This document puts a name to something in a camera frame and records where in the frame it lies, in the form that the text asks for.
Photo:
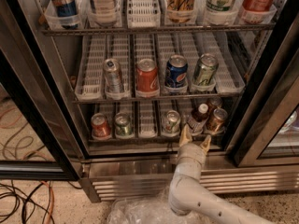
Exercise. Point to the bronze can shelf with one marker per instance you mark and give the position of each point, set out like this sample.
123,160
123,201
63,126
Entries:
216,121
213,103

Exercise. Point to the silver green can bottom shelf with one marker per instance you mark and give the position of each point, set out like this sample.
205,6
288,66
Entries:
171,121

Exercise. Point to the brown bottle with white cap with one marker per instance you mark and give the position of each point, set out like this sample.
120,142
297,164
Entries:
197,119

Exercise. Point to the blue silver tall can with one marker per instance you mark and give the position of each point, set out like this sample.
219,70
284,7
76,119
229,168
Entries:
65,11

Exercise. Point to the bronze can bottom shelf rear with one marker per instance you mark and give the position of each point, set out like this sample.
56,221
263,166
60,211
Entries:
213,103

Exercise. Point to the red cola can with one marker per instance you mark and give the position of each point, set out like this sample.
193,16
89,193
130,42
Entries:
146,75

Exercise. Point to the empty white tray bottom shelf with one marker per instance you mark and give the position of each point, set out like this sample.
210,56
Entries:
147,120

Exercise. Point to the glass fridge door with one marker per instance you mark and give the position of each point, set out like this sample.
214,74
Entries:
35,70
270,98

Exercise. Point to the gold can top shelf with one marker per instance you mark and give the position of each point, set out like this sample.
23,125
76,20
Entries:
180,10

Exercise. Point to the left glass fridge door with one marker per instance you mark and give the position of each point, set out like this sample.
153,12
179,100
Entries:
35,70

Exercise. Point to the silver can middle shelf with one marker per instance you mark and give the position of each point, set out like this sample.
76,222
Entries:
113,75

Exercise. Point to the bronze can bottom shelf front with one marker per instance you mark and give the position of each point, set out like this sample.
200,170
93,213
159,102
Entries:
216,121

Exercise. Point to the right glass fridge door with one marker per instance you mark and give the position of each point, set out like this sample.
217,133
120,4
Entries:
270,98

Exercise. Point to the white bottle top shelf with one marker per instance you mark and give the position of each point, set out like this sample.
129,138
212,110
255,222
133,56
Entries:
104,11

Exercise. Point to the empty white tray middle left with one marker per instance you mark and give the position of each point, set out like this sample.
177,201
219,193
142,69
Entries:
89,80

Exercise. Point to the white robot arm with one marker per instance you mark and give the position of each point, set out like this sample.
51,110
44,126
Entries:
186,194

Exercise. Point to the blue pepsi can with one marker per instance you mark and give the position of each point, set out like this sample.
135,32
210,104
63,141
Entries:
175,71

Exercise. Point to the clear plastic bag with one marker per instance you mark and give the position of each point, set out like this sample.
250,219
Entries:
150,210

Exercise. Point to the steel fridge base grille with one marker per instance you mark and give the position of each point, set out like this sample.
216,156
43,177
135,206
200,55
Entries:
134,177

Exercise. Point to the empty white tray middle right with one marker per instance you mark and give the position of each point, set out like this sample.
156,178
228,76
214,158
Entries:
228,79

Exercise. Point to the red can bottom shelf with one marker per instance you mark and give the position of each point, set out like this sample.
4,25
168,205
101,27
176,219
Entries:
100,125

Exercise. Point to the green can middle shelf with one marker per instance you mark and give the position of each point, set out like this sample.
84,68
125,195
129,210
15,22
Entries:
205,69

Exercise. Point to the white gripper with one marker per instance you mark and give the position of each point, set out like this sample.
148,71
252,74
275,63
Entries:
192,151

